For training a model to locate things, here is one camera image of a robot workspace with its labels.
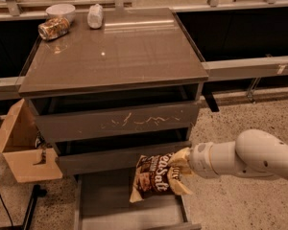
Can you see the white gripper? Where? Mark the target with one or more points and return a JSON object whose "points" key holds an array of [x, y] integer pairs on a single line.
{"points": [[199, 158]]}

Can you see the brown chip bag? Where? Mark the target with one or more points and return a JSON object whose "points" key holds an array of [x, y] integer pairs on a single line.
{"points": [[158, 175]]}

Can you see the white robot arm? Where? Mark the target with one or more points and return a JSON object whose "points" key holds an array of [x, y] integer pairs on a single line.
{"points": [[253, 154]]}

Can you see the grey middle drawer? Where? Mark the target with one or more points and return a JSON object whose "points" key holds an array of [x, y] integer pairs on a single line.
{"points": [[118, 152]]}

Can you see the grey open bottom drawer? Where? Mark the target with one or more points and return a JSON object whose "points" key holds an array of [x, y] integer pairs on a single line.
{"points": [[102, 203]]}

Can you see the grey drawer cabinet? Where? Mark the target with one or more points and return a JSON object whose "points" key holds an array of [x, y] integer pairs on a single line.
{"points": [[137, 54]]}

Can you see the grey top drawer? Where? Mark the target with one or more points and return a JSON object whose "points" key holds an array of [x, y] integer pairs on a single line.
{"points": [[80, 117]]}

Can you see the black stand base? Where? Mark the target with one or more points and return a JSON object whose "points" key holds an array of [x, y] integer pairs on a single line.
{"points": [[37, 192]]}

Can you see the cardboard box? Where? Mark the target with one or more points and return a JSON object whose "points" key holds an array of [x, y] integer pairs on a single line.
{"points": [[18, 146]]}

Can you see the tipped drink can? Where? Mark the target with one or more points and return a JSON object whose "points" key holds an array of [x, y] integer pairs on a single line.
{"points": [[53, 28]]}

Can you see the white bowl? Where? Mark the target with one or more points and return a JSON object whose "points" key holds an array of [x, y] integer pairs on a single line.
{"points": [[67, 11]]}

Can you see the metal railing frame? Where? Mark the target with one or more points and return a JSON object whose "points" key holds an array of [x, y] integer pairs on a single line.
{"points": [[252, 67]]}

